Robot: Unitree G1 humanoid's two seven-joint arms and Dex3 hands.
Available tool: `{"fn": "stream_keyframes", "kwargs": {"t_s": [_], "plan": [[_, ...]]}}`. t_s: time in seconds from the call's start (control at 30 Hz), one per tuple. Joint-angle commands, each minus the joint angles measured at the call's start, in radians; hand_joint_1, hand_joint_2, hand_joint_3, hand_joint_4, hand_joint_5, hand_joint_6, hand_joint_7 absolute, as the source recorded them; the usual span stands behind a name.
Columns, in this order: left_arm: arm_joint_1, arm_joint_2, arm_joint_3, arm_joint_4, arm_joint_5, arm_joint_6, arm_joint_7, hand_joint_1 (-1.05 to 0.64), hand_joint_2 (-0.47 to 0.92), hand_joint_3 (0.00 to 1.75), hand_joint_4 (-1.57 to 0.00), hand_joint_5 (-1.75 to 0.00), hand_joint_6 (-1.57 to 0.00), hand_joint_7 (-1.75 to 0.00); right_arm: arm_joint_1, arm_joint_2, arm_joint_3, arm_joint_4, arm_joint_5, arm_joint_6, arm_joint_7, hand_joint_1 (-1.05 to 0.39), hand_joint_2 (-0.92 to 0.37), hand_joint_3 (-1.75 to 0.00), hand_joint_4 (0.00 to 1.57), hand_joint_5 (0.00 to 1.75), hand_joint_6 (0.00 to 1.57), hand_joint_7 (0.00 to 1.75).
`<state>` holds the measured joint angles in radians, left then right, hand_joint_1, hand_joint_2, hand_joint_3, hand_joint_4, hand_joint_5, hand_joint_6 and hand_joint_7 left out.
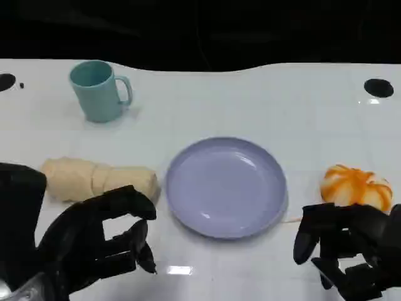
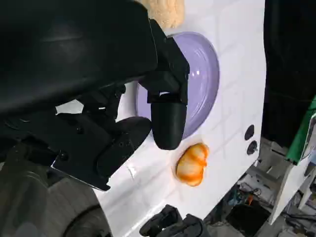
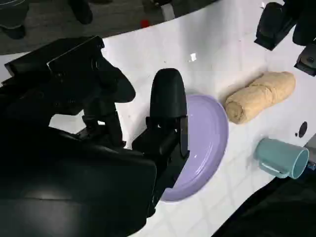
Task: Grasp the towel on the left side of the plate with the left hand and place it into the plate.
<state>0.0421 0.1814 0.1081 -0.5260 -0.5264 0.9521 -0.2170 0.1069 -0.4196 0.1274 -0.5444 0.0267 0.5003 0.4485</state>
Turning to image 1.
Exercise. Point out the black round table grommet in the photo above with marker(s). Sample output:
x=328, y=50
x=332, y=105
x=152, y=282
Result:
x=378, y=87
x=5, y=81

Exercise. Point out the orange and white toy bread roll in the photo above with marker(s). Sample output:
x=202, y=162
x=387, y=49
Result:
x=354, y=186

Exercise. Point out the pale green mug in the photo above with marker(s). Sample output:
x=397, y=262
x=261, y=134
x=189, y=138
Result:
x=97, y=97

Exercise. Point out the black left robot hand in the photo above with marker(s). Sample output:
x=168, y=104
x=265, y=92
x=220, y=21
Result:
x=81, y=238

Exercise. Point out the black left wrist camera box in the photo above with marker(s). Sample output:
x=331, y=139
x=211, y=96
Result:
x=18, y=207

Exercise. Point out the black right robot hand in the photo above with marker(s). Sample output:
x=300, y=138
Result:
x=369, y=238

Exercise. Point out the lilac plate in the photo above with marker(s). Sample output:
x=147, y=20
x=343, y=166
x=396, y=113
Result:
x=225, y=188

